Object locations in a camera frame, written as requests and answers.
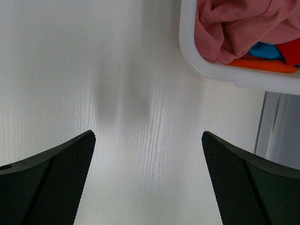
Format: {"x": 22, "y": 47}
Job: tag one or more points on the aluminium side rail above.
{"x": 278, "y": 136}

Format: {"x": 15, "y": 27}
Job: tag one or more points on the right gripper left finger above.
{"x": 45, "y": 189}

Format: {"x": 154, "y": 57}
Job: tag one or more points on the salmon pink t shirt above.
{"x": 226, "y": 29}

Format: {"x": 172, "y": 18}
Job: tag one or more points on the orange t shirt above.
{"x": 255, "y": 63}

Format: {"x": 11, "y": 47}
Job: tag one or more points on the white plastic laundry basket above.
{"x": 240, "y": 77}

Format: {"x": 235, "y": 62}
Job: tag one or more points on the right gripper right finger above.
{"x": 249, "y": 189}

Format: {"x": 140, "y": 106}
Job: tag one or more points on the turquoise t shirt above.
{"x": 265, "y": 51}

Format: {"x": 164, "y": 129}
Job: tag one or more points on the bright red t shirt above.
{"x": 290, "y": 51}

